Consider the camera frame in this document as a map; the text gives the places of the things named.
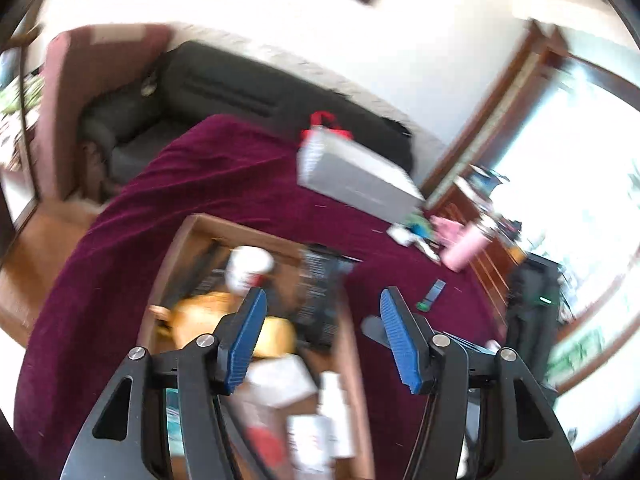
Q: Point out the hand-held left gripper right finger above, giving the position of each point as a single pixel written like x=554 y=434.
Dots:
x=400 y=340

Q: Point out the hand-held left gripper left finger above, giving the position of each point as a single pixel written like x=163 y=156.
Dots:
x=245 y=340

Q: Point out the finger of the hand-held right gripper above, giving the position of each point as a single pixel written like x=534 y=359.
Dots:
x=374 y=330

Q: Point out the yellow ball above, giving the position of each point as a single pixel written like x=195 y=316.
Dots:
x=277 y=337

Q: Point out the small white box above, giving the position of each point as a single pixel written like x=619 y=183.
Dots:
x=280 y=377

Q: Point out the orange snack packet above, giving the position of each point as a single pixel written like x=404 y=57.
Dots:
x=200 y=312

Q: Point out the black marker green caps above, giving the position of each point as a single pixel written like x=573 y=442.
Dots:
x=432 y=294

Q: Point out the black printed packet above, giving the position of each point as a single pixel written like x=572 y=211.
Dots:
x=320 y=300

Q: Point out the white bottle red label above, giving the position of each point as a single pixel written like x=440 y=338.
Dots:
x=245 y=265

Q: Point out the white bottle green print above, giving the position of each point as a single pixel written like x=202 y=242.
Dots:
x=332 y=407

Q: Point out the clear red blister pack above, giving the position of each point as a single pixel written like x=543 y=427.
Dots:
x=265 y=440

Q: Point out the teal wet wipes packet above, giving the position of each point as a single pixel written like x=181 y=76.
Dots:
x=172 y=420

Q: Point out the brown cardboard box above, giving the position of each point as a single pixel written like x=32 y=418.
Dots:
x=220 y=227

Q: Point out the pink thermos bottle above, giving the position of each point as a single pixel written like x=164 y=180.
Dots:
x=462 y=252

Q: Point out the green cloth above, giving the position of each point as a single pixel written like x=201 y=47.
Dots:
x=417 y=222

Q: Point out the pink plush toy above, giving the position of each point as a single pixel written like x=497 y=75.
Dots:
x=445 y=225

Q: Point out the grey shoe box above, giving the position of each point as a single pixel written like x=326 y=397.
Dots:
x=355 y=180

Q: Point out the maroon velvet blanket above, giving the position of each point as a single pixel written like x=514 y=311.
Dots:
x=225 y=170

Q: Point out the red bag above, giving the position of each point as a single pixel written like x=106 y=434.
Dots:
x=315 y=121

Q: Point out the black sofa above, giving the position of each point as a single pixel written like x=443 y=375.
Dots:
x=225 y=85

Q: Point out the white wall charger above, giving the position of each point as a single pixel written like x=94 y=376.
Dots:
x=399 y=234

